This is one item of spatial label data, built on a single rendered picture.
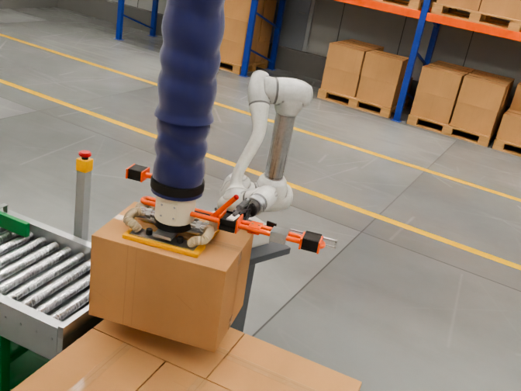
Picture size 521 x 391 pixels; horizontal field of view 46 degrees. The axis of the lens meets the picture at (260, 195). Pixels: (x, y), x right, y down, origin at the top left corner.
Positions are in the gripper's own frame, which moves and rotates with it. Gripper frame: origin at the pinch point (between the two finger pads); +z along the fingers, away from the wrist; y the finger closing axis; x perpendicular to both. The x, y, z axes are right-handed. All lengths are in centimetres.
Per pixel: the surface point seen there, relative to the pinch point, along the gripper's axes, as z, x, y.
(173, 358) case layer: 16, 11, 66
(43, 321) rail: 34, 68, 61
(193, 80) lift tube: 12, 20, -58
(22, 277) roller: 7, 106, 66
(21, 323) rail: 35, 80, 67
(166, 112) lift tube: 15, 28, -43
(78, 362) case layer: 42, 42, 66
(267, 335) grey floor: -98, 5, 120
